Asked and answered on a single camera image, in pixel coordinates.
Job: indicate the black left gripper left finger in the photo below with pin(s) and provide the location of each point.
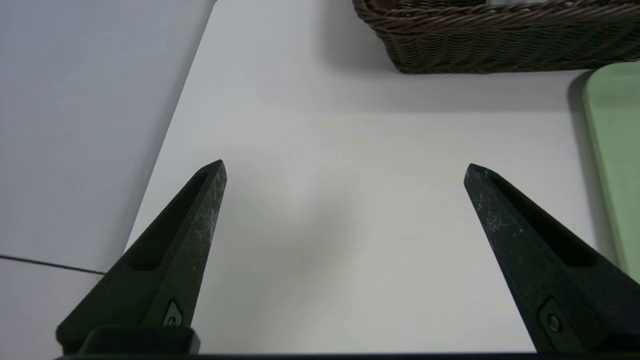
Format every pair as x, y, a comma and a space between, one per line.
150, 280

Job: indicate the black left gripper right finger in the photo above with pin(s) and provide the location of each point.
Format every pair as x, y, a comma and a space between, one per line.
560, 295

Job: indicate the dark brown wicker basket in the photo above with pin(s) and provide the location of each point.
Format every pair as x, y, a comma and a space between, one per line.
500, 35

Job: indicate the light green plastic tray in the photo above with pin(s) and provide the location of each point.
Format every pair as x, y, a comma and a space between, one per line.
617, 160

